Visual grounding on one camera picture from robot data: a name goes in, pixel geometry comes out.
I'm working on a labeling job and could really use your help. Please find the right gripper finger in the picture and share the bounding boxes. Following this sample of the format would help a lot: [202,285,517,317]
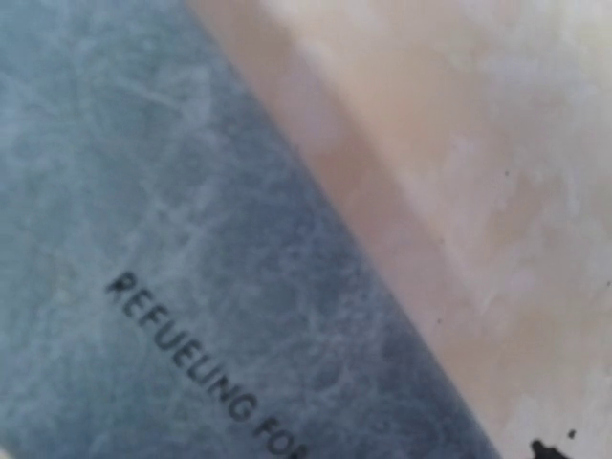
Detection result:
[530,429,577,459]

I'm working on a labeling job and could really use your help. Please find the grey green glasses case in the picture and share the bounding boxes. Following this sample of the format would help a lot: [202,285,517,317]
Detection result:
[1,1,495,458]

